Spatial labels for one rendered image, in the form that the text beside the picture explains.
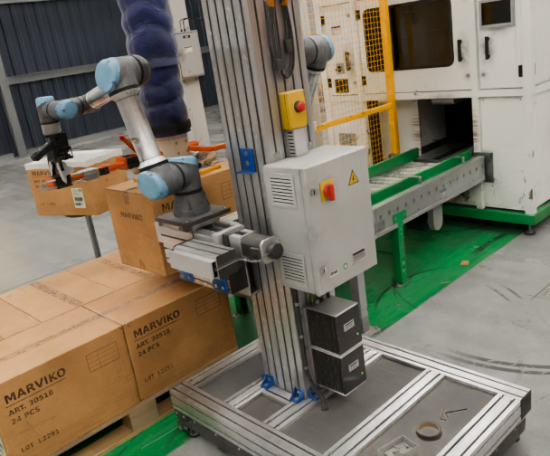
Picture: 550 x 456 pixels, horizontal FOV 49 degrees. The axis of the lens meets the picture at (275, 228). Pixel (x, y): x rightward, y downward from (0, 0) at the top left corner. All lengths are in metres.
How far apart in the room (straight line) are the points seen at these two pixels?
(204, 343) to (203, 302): 0.21
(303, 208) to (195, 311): 1.12
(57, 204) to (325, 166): 2.99
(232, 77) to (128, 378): 1.44
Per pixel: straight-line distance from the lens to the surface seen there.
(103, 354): 2.79
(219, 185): 2.98
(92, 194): 4.48
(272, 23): 2.18
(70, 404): 2.80
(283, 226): 2.17
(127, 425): 3.05
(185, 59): 4.21
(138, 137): 2.28
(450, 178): 4.35
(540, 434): 2.76
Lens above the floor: 1.67
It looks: 18 degrees down
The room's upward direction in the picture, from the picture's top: 9 degrees counter-clockwise
